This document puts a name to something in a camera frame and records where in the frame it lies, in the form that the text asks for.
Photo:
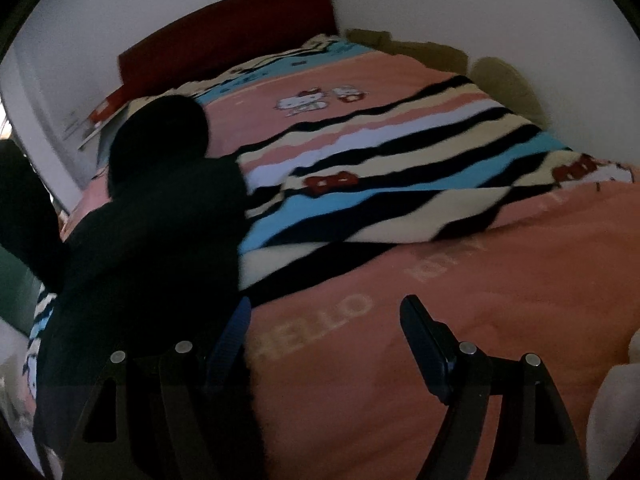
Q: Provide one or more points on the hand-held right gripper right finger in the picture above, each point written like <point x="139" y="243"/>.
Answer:
<point x="421" y="342"/>

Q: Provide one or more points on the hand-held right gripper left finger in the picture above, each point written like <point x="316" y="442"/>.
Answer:
<point x="231" y="345"/>

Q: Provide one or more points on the black hooded garment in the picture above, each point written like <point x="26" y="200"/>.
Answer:
<point x="150" y="240"/>

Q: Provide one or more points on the cartoon cat printed striped blanket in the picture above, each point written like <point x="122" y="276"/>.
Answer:
<point x="380" y="170"/>

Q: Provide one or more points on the white cloth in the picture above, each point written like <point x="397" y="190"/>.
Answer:
<point x="617" y="400"/>

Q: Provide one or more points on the green door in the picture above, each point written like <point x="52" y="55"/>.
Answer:
<point x="17" y="290"/>

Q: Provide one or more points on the red box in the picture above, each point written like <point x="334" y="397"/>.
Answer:
<point x="107" y="102"/>

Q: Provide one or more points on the dark red bed headboard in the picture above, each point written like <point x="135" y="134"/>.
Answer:
<point x="225" y="30"/>

